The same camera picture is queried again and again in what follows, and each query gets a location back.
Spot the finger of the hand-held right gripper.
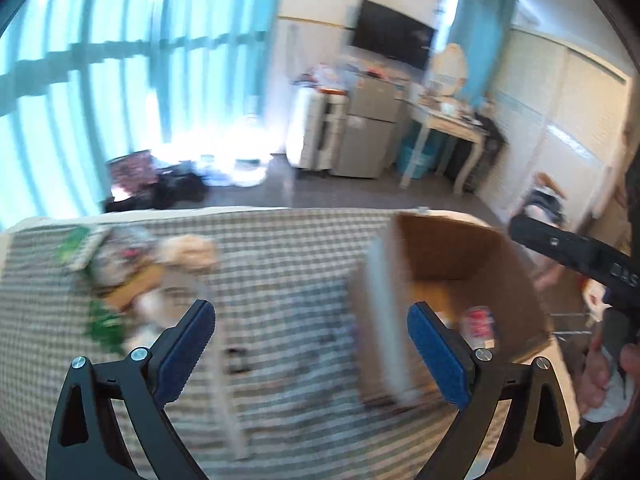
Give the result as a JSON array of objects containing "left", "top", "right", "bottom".
[{"left": 509, "top": 214, "right": 597, "bottom": 274}]

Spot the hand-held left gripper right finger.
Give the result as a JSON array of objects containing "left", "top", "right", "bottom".
[{"left": 407, "top": 301, "right": 581, "bottom": 480}]

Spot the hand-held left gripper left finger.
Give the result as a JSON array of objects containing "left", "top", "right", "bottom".
[{"left": 45, "top": 300, "right": 216, "bottom": 480}]

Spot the clear plastic comb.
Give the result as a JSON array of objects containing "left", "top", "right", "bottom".
[{"left": 207, "top": 280, "right": 252, "bottom": 461}]

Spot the cardboard box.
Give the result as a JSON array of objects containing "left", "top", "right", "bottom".
[{"left": 347, "top": 212, "right": 557, "bottom": 407}]

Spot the person's right hand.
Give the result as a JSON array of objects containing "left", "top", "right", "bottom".
[{"left": 579, "top": 341, "right": 640, "bottom": 414}]

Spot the orange and dark item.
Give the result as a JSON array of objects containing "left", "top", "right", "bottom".
[{"left": 520, "top": 171, "right": 568, "bottom": 226}]

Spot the red and white packet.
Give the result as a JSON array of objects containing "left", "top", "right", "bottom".
[{"left": 462, "top": 307, "right": 498, "bottom": 351}]

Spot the small dark item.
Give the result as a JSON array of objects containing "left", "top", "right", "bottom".
[{"left": 225, "top": 347, "right": 253, "bottom": 375}]

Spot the green leafy packet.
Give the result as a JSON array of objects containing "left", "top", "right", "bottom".
[{"left": 84, "top": 301, "right": 127, "bottom": 353}]

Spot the beige plush item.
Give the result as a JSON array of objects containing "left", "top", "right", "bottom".
[{"left": 157, "top": 235, "right": 221, "bottom": 273}]

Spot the white wardrobe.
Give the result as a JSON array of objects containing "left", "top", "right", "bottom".
[{"left": 475, "top": 27, "right": 632, "bottom": 221}]

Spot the grey green checked blanket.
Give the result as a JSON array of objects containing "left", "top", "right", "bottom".
[{"left": 0, "top": 207, "right": 571, "bottom": 480}]

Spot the person's white clothing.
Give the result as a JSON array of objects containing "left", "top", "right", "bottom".
[{"left": 582, "top": 375, "right": 628, "bottom": 425}]

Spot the white mattress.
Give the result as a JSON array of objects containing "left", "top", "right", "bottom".
[{"left": 0, "top": 205, "right": 493, "bottom": 241}]

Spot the green snack packet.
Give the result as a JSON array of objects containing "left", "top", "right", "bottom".
[{"left": 56, "top": 226, "right": 108, "bottom": 273}]

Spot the blue plastic bin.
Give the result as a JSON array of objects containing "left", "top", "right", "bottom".
[{"left": 397, "top": 125, "right": 437, "bottom": 177}]

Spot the white dressing desk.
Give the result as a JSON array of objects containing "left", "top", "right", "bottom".
[{"left": 400, "top": 95, "right": 493, "bottom": 195}]

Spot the black bag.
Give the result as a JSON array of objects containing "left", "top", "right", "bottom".
[{"left": 105, "top": 172, "right": 208, "bottom": 211}]

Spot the polka dot bag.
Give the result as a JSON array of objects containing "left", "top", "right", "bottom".
[{"left": 107, "top": 150, "right": 161, "bottom": 202}]

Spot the large clear water jug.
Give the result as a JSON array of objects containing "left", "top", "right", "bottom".
[{"left": 220, "top": 150, "right": 271, "bottom": 188}]

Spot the oval white mirror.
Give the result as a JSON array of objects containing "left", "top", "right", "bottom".
[{"left": 429, "top": 42, "right": 471, "bottom": 98}]

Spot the grey small fridge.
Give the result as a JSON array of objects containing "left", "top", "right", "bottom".
[{"left": 331, "top": 74, "right": 401, "bottom": 178}]

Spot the turquoise corner curtain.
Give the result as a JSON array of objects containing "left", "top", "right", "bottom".
[{"left": 452, "top": 0, "right": 518, "bottom": 111}]

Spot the white suitcase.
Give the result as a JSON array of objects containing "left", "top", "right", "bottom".
[{"left": 287, "top": 87, "right": 348, "bottom": 173}]

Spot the turquoise window curtain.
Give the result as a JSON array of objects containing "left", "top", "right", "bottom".
[{"left": 0, "top": 0, "right": 281, "bottom": 233}]

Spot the black wall television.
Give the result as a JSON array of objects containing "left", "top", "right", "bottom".
[{"left": 350, "top": 0, "right": 437, "bottom": 70}]

